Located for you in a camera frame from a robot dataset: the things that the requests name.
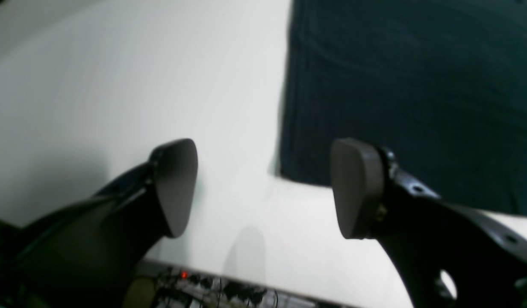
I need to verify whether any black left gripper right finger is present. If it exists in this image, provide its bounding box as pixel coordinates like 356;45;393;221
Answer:
330;138;527;308

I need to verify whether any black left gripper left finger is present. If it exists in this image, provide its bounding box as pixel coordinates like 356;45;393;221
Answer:
0;138;198;308

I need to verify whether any black T-shirt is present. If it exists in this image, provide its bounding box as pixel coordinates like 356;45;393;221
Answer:
279;0;527;216

